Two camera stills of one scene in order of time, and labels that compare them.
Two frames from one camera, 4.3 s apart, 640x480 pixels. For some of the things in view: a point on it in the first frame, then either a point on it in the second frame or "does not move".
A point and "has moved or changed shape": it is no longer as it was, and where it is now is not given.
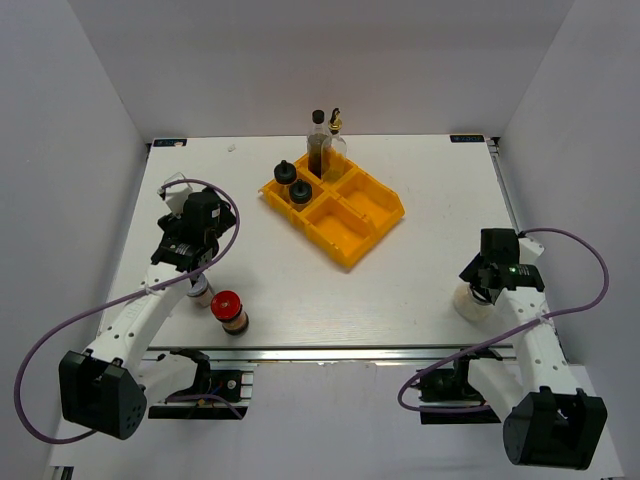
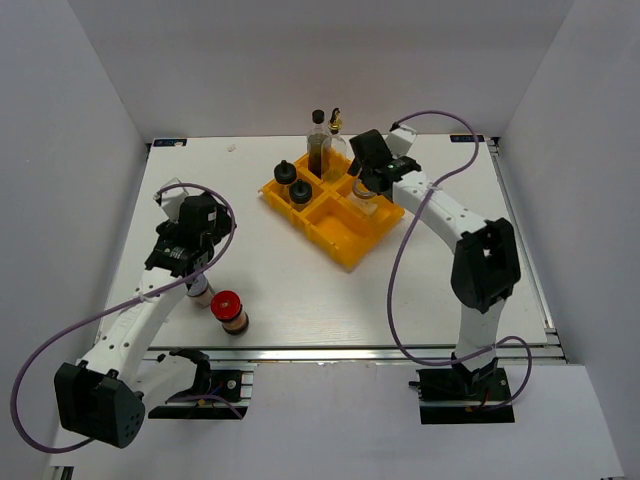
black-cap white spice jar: (300, 193) does not move
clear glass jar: (471, 307) has moved or changed shape
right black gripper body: (476, 284) to (355, 168)
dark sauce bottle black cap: (314, 142) does not move
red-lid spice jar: (227, 307) does not move
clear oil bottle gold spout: (333, 149) does not move
